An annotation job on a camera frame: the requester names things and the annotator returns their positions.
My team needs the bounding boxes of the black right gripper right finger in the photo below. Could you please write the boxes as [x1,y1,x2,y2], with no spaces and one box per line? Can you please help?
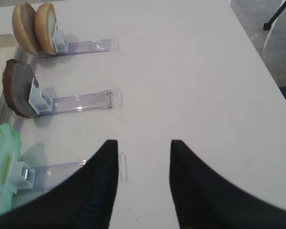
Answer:
[169,140,286,229]

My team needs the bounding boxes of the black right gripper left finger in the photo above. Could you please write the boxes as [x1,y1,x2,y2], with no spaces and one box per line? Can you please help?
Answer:
[0,140,118,229]

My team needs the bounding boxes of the clear lettuce holder track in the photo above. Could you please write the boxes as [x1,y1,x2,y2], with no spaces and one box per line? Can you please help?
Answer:
[14,152,129,191]

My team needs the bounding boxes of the white lettuce pusher block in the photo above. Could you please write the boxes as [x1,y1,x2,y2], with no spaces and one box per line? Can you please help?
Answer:
[4,153,36,194]

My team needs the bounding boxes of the green lettuce leaf standing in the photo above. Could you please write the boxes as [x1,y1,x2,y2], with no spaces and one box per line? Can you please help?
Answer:
[0,123,22,214]

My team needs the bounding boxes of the brown meat patty standing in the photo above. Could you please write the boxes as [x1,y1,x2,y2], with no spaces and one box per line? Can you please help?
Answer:
[2,59,39,118]

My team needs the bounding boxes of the clear patty holder track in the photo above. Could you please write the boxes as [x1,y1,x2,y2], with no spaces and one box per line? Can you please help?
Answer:
[38,89,123,116]

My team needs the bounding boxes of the white patty pusher block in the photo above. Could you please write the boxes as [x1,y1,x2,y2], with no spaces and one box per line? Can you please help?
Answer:
[28,78,53,115]

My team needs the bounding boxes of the clear bun holder track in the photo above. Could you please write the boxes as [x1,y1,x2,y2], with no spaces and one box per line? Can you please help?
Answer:
[39,39,120,57]

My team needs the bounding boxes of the white bun pusher block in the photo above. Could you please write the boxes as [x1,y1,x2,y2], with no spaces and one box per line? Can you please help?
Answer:
[52,23,69,53]

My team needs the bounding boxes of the black tripod leg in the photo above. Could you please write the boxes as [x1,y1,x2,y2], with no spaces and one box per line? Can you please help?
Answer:
[263,0,286,31]

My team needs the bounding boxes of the plain bun half standing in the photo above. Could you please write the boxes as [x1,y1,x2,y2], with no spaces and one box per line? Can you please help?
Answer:
[34,2,57,55]

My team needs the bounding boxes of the sesame bun half standing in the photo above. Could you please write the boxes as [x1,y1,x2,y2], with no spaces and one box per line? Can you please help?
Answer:
[12,1,41,56]

